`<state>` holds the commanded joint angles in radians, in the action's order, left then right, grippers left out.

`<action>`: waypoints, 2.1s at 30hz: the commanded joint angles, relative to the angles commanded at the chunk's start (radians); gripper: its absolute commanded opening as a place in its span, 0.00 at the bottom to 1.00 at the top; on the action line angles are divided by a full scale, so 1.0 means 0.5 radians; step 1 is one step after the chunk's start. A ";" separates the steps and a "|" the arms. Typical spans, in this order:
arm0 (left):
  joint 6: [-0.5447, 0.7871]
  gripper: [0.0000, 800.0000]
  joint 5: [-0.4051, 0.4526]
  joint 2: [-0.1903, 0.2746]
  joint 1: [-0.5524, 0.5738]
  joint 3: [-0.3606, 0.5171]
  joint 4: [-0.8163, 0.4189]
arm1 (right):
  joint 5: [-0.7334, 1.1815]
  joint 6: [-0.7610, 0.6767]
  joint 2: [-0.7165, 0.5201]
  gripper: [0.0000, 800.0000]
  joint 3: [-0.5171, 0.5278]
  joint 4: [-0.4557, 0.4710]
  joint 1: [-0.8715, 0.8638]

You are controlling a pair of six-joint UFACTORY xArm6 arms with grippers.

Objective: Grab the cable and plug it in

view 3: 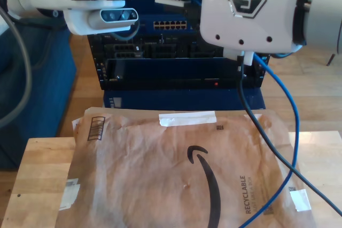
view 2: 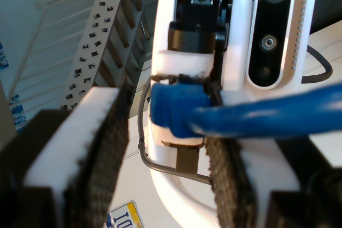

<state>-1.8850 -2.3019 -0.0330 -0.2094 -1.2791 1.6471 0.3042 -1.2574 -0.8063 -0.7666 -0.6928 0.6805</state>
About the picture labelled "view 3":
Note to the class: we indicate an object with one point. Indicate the black rack server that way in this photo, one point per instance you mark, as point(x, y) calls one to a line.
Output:
point(160, 49)

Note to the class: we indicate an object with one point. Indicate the blue sofa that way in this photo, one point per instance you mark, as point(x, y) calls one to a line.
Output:
point(48, 92)

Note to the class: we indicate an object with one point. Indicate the blue device under rack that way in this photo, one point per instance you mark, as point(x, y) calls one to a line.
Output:
point(187, 100)

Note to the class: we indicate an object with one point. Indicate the dark metal chair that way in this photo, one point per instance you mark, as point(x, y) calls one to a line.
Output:
point(330, 59)

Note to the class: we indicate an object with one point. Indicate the brown paper mailer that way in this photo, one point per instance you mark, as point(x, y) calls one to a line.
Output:
point(133, 164)

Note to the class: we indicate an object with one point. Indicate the blue network switch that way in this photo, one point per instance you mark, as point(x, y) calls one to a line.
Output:
point(171, 16)

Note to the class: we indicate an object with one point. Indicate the black rack frame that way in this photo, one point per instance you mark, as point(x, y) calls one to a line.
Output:
point(187, 85)

